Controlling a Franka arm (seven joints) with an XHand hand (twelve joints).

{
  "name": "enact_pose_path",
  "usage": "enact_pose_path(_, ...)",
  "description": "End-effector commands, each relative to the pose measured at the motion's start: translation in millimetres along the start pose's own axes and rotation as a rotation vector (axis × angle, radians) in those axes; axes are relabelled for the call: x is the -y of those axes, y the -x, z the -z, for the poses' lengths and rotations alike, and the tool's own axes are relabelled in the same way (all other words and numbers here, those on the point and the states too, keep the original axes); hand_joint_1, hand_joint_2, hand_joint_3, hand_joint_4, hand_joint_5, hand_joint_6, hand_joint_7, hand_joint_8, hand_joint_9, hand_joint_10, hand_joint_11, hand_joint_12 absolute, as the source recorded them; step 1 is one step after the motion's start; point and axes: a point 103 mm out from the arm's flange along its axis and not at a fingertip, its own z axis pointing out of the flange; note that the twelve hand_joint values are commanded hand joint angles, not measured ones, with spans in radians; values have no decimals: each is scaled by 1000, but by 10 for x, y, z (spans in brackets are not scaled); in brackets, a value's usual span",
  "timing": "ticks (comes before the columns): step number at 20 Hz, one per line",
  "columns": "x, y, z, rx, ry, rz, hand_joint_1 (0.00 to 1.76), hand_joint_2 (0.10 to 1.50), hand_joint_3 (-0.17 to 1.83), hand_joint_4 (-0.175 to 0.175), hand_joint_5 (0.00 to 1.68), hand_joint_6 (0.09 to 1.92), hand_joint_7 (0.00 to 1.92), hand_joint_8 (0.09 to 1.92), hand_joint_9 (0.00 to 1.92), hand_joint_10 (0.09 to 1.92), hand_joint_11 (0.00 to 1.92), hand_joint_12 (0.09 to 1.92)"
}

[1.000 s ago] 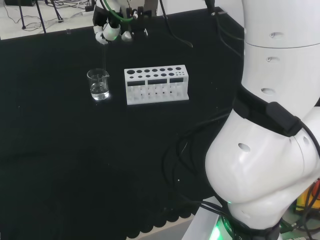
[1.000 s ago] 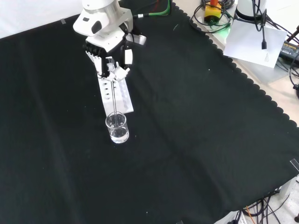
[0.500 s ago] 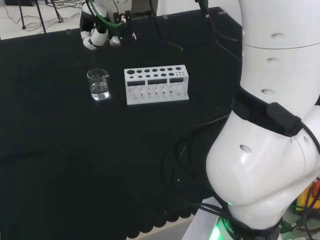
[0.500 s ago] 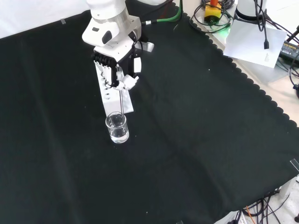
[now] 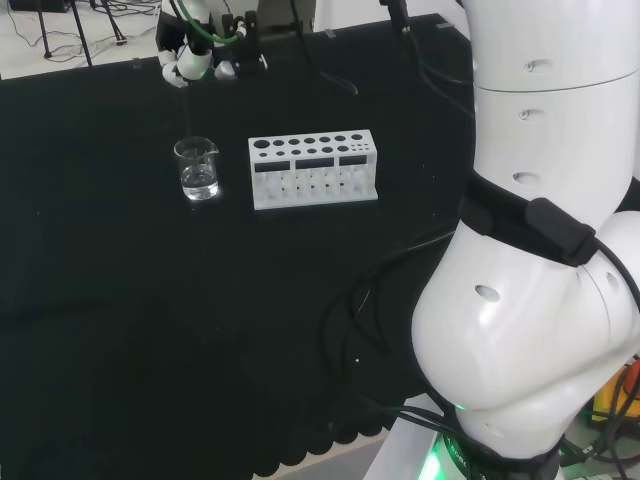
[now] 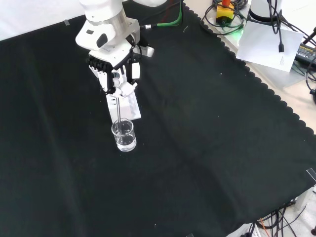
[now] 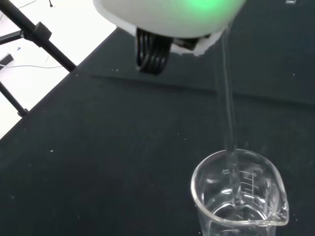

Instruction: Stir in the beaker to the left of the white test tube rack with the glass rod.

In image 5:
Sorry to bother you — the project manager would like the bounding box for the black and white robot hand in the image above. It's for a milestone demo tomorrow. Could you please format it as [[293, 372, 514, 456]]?
[[154, 7, 269, 90]]

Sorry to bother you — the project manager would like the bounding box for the pale board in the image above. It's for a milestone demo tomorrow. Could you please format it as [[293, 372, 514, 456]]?
[[254, 429, 401, 480]]

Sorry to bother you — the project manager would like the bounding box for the clear glass rod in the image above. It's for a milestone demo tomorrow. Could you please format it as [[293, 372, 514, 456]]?
[[181, 84, 196, 166]]

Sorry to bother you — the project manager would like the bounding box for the yellow stop button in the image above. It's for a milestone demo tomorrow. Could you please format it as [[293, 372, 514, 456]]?
[[592, 364, 640, 426]]

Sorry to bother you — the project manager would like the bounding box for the black box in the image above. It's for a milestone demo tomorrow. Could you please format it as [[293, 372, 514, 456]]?
[[8, 0, 71, 14]]

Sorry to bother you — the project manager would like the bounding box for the clear glass beaker with water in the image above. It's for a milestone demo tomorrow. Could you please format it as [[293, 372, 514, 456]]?
[[173, 137, 220, 202]]

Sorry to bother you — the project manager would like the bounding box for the black tripod leg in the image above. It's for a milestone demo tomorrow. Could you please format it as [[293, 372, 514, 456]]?
[[69, 0, 95, 69], [102, 0, 126, 47], [37, 0, 54, 60]]

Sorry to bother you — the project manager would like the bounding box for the white test tube rack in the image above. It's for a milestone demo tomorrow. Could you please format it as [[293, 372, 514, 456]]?
[[247, 129, 380, 211]]

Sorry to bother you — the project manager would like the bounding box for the black bench cloth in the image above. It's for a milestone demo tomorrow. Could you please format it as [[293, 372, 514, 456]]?
[[0, 12, 476, 476]]

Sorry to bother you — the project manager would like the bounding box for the black cable with plug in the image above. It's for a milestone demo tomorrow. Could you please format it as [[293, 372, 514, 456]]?
[[382, 0, 476, 119]]

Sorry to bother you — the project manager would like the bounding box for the green cable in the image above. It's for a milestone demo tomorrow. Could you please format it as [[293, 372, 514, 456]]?
[[169, 0, 246, 45]]

